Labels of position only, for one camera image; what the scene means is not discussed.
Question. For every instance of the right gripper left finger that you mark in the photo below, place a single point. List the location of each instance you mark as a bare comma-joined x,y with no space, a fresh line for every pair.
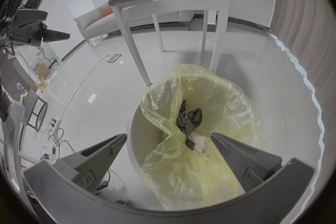
99,157

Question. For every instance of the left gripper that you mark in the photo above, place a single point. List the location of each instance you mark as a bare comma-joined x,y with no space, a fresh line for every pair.
23,34

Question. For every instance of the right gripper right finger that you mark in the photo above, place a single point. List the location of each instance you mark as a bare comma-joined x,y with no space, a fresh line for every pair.
244,162

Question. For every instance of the white wrapper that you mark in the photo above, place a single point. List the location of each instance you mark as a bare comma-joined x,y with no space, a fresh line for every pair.
200,143

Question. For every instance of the yellow plastic bag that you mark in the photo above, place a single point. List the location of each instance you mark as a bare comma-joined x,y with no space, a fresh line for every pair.
183,178

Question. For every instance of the black plastic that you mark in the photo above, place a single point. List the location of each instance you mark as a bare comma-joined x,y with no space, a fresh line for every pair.
187,118

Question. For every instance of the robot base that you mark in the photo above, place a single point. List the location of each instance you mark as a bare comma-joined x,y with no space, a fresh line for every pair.
15,115

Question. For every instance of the white trash bin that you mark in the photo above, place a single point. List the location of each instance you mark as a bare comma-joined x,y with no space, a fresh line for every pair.
139,139

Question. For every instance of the cardboard box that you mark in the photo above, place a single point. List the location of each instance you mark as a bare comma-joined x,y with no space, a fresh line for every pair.
42,70

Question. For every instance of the pale grey sofa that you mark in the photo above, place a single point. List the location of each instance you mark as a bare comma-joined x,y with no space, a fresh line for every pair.
94,26

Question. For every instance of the clear plastic bottle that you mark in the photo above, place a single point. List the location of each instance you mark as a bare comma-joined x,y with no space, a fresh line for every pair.
21,87

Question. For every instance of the orange cushion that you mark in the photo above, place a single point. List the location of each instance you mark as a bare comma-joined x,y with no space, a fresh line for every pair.
106,10

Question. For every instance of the small black-framed table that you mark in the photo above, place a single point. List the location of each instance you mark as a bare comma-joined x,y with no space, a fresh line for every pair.
30,104

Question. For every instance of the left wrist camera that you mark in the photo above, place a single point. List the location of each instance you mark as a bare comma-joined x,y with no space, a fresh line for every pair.
34,1

